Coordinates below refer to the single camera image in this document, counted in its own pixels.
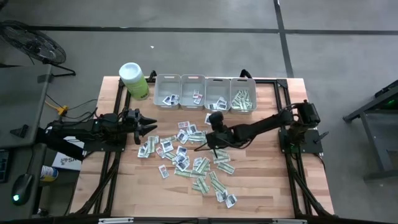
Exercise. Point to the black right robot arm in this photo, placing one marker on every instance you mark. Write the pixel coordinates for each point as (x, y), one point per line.
(264, 124)

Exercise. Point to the white printed packet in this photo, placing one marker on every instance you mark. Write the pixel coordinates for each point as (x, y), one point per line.
(231, 200)

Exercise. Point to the black computer mouse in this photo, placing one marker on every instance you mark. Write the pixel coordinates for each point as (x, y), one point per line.
(21, 188)

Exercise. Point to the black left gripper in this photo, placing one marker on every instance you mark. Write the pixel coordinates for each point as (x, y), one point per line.
(133, 127)

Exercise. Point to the white cardboard box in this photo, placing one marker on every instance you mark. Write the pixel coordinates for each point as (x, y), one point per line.
(66, 160)

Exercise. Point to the dark keyboard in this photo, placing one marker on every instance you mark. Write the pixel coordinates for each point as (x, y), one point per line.
(3, 166)

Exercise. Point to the black bracket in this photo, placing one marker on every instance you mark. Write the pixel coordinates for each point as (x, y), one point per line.
(20, 131)

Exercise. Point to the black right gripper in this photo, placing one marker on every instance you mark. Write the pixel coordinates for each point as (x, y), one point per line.
(220, 138)

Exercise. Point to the black floor fan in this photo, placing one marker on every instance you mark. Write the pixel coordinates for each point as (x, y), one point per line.
(31, 43)

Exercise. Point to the grey side table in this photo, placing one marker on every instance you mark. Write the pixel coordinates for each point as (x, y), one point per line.
(21, 99)

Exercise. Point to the grey plastic bin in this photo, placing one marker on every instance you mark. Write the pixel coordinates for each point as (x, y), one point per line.
(217, 88)
(192, 84)
(243, 85)
(168, 85)

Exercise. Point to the green wipes canister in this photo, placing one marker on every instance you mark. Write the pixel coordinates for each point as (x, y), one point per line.
(136, 85)

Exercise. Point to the blue and yellow can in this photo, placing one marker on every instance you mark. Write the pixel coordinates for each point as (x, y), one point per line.
(48, 173)

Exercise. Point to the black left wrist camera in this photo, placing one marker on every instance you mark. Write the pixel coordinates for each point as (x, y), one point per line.
(131, 113)

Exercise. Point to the black metal cart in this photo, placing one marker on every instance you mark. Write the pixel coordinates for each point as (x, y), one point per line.
(373, 124)

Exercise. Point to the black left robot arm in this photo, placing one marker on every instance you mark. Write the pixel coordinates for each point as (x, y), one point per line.
(77, 129)

